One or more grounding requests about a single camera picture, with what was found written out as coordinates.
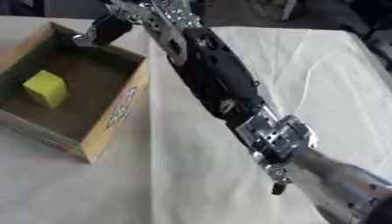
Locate yellow block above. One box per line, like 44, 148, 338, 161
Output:
21, 69, 71, 110

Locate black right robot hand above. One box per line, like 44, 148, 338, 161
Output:
70, 13, 135, 47

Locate tan cardboard box brown inside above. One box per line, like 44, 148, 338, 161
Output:
0, 21, 152, 165

